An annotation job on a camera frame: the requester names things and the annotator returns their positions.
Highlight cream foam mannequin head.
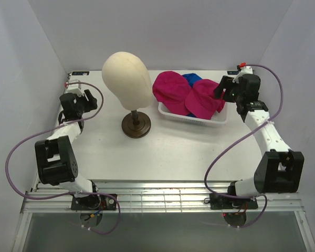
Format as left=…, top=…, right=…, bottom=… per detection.
left=102, top=51, right=153, bottom=111

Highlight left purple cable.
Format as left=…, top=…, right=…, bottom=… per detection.
left=5, top=82, right=121, bottom=235

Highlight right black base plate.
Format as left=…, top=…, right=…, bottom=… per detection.
left=203, top=194, right=258, bottom=210

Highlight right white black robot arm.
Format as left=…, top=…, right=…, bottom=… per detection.
left=210, top=73, right=305, bottom=209

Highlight pink cap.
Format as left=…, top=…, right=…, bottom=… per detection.
left=152, top=71, right=192, bottom=116
left=185, top=79, right=225, bottom=120

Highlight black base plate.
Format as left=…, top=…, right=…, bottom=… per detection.
left=203, top=194, right=258, bottom=210
left=70, top=195, right=117, bottom=211

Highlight white plastic basket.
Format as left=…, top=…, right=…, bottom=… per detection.
left=158, top=102, right=228, bottom=127

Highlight blue cap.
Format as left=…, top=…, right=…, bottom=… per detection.
left=182, top=73, right=202, bottom=88

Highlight brown round wooden stand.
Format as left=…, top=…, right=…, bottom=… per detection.
left=121, top=110, right=151, bottom=139

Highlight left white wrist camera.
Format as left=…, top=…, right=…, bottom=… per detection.
left=64, top=79, right=83, bottom=97

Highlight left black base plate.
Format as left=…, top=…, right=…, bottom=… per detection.
left=70, top=195, right=117, bottom=211

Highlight aluminium rail frame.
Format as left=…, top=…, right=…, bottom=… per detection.
left=20, top=70, right=305, bottom=214

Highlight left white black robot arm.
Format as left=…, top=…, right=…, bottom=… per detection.
left=35, top=89, right=101, bottom=210

